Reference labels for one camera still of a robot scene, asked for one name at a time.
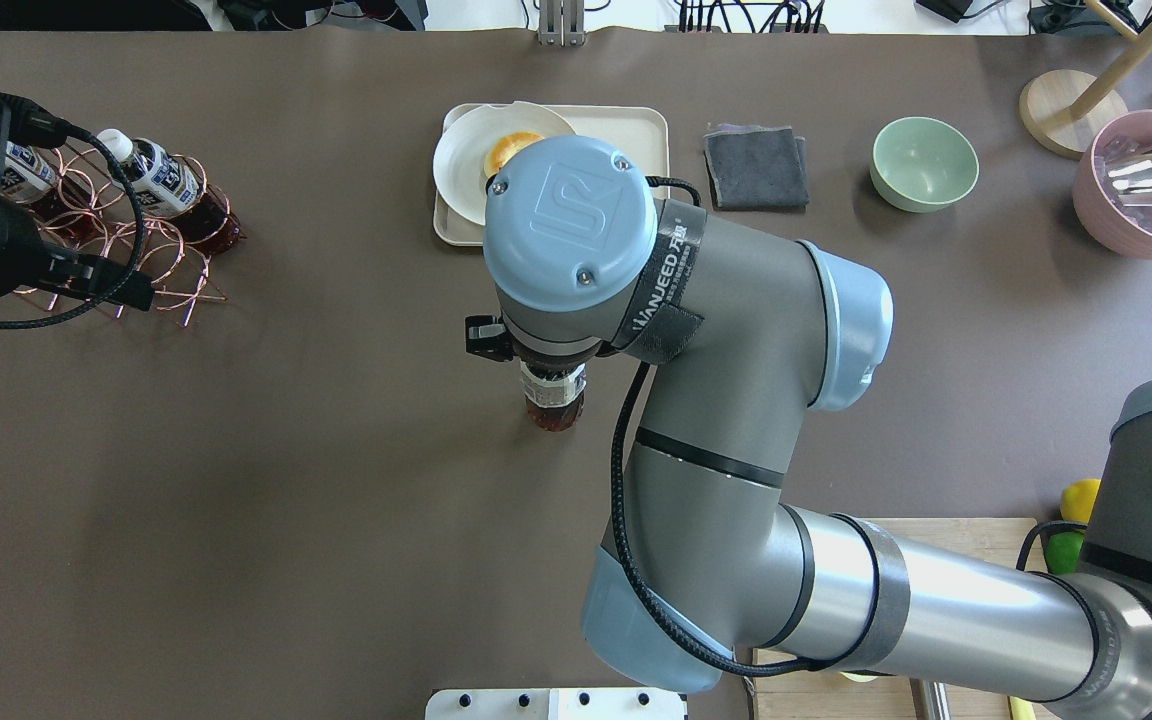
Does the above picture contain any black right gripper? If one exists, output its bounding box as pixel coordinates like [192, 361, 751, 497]
[465, 314, 596, 372]

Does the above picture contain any tea bottle front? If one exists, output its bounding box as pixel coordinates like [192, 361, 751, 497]
[520, 363, 588, 432]

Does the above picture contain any tea bottle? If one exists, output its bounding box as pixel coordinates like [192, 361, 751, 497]
[97, 128, 247, 258]
[520, 363, 588, 432]
[0, 142, 103, 243]

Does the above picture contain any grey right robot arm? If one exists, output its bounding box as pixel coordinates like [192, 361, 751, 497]
[467, 135, 1152, 719]

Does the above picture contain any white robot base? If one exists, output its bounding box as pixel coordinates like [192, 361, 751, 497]
[424, 687, 690, 719]

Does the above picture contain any tea bottle rear left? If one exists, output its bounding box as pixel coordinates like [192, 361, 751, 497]
[0, 142, 103, 243]

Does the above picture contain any tea bottle middle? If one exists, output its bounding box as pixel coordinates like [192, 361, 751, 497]
[97, 128, 247, 258]

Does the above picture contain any beige rabbit tray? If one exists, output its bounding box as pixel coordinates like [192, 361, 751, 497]
[431, 103, 669, 247]

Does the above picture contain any white round plate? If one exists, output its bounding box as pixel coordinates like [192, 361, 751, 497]
[433, 101, 575, 225]

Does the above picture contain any folded grey cloth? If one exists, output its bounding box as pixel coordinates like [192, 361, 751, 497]
[703, 124, 812, 211]

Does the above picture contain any bamboo cutting board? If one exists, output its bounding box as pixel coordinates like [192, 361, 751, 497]
[746, 518, 1055, 719]

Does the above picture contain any green bowl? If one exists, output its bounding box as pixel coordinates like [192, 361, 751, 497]
[869, 118, 980, 213]

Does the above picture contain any steel muddler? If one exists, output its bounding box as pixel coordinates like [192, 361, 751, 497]
[910, 679, 952, 720]

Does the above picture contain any whole lemon upper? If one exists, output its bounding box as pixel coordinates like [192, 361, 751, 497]
[1059, 477, 1101, 525]

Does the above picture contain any green lime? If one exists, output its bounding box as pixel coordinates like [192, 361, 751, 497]
[1043, 530, 1085, 577]

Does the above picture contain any wooden stand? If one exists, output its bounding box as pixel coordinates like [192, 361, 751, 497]
[1020, 1, 1152, 160]

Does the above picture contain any yellow plastic knife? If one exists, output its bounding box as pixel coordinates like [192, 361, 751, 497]
[1007, 696, 1037, 720]

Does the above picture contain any pink ice bowl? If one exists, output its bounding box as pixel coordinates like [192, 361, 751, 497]
[1071, 109, 1152, 260]

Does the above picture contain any copper wire bottle rack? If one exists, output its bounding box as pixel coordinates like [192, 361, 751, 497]
[0, 109, 232, 329]

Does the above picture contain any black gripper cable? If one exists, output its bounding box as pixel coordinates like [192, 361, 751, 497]
[0, 92, 157, 331]

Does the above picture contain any glazed ring donut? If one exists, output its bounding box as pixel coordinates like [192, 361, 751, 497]
[480, 131, 548, 181]

